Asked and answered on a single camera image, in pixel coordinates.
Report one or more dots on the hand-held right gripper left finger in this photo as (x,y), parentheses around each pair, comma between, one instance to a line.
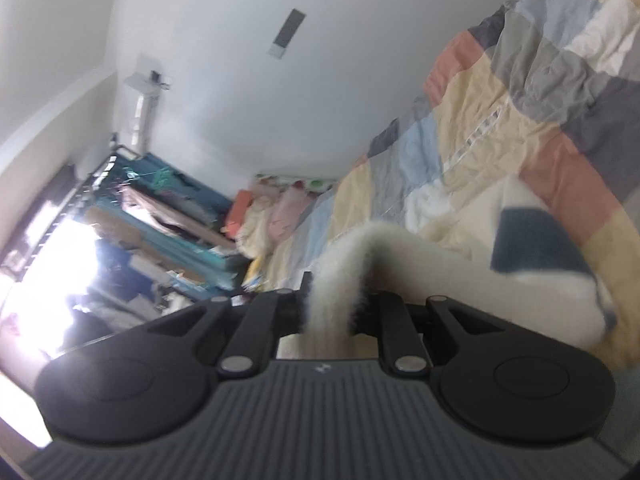
(295,310)

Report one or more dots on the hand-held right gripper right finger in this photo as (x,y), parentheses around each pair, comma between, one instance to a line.
(367,317)

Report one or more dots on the cream fleece sweater blue stripes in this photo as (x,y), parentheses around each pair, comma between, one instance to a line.
(450,280)

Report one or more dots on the hanging clothes on rack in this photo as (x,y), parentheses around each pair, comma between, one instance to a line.
(165,220)

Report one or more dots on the cream blanket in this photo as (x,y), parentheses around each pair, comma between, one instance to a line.
(257,227)

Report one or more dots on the orange box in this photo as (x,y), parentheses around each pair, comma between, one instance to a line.
(237,212)

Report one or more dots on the printed pillow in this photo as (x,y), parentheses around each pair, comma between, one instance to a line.
(295,182)

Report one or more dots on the pastel patchwork quilt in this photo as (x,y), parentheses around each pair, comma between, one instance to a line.
(475,110)

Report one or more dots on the bright window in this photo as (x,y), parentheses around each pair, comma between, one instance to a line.
(50,270)

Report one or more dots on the white air conditioner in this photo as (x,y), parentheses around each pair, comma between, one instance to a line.
(142,110)

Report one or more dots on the white wall switch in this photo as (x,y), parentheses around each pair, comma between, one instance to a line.
(276,52)

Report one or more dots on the small black wall device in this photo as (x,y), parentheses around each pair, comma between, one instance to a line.
(156,77)

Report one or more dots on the grey wall panel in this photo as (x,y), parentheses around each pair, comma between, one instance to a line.
(291,27)

